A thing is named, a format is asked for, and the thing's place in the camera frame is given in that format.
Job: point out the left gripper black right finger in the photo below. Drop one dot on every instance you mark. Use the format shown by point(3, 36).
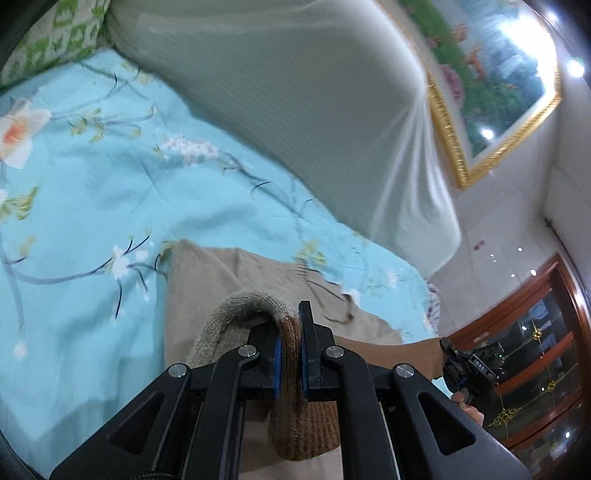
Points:
point(394, 423)

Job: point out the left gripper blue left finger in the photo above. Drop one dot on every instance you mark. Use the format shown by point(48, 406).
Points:
point(187, 423)

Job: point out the beige knit sweater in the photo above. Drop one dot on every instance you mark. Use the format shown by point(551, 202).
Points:
point(214, 298)

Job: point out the person's right hand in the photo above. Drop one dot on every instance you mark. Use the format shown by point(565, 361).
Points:
point(460, 398)

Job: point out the purple floral cloth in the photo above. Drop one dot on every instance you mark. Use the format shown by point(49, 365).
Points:
point(433, 313)

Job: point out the dark wooden glass cabinet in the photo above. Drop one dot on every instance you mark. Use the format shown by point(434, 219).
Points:
point(541, 407)

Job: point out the light blue floral bedsheet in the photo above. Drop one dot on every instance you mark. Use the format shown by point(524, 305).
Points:
point(102, 167)

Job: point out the gold framed landscape painting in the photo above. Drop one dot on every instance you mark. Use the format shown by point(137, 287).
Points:
point(493, 76)

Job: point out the grey striped large pillow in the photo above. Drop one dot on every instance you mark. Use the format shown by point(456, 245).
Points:
point(330, 89)

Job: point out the green white patterned pillow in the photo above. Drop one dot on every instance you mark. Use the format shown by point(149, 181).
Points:
point(70, 30)

